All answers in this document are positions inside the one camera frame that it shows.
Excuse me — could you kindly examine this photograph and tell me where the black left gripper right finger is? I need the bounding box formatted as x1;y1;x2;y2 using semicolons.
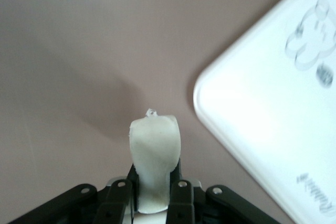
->
166;155;278;224

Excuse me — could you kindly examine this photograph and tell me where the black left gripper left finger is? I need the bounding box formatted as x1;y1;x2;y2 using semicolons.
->
7;165;140;224

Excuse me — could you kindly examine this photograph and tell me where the small white bun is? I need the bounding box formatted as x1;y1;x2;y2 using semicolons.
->
128;108;182;215

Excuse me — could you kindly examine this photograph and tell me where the cream rabbit print tray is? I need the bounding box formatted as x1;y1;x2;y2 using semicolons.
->
193;0;336;224

